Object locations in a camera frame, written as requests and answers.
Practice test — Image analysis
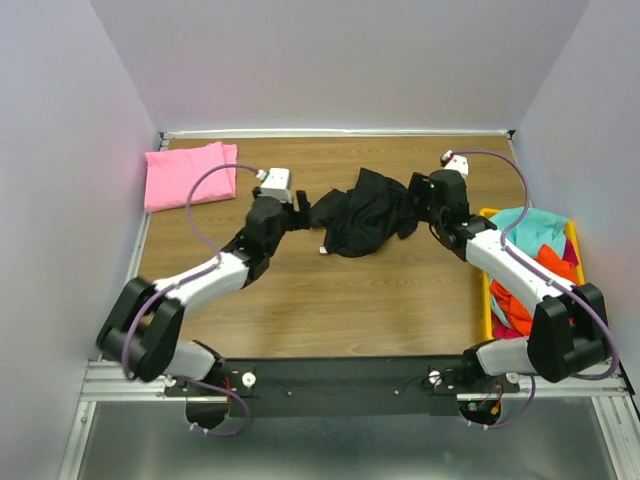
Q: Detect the black t-shirt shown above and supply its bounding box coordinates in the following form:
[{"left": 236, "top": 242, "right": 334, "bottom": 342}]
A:
[{"left": 310, "top": 168, "right": 418, "bottom": 258}]

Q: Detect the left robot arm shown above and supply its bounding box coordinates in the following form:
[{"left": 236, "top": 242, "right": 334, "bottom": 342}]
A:
[{"left": 96, "top": 190, "right": 311, "bottom": 395}]

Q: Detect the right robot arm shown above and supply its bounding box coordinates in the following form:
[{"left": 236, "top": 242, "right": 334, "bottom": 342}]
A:
[{"left": 408, "top": 169, "right": 619, "bottom": 392}]

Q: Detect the yellow plastic bin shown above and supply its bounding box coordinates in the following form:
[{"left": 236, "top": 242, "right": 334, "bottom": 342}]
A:
[{"left": 481, "top": 218, "right": 585, "bottom": 340}]

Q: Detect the teal t-shirt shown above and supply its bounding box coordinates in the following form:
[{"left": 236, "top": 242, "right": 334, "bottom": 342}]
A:
[{"left": 489, "top": 208, "right": 579, "bottom": 336}]

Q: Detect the folded pink t-shirt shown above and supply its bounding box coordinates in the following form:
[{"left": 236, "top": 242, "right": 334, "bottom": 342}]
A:
[{"left": 144, "top": 141, "right": 238, "bottom": 213}]

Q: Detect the orange t-shirt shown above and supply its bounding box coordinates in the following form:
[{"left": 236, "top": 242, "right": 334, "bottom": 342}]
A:
[{"left": 488, "top": 243, "right": 579, "bottom": 337}]

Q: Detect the magenta t-shirt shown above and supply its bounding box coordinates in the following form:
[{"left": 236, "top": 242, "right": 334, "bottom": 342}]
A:
[{"left": 493, "top": 238, "right": 577, "bottom": 341}]

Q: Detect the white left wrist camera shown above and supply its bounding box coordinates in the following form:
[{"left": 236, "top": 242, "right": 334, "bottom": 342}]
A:
[{"left": 253, "top": 168, "right": 293, "bottom": 204}]

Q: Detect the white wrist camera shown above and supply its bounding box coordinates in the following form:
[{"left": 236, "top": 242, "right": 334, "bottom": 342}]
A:
[
  {"left": 440, "top": 150, "right": 470, "bottom": 179},
  {"left": 253, "top": 168, "right": 293, "bottom": 204}
]

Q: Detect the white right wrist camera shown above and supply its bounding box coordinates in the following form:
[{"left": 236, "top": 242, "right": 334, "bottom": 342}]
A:
[{"left": 440, "top": 150, "right": 470, "bottom": 179}]

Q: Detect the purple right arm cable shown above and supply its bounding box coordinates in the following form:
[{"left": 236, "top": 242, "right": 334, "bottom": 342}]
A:
[{"left": 464, "top": 148, "right": 621, "bottom": 382}]

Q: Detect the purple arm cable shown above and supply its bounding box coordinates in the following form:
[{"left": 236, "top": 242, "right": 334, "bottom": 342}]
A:
[
  {"left": 464, "top": 148, "right": 621, "bottom": 382},
  {"left": 120, "top": 162, "right": 261, "bottom": 382}
]

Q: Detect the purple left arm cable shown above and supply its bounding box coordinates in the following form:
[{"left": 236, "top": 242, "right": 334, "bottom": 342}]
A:
[{"left": 120, "top": 162, "right": 261, "bottom": 382}]

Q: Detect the black mounting base plate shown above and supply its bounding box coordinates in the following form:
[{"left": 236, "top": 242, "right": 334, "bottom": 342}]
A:
[{"left": 164, "top": 355, "right": 519, "bottom": 431}]

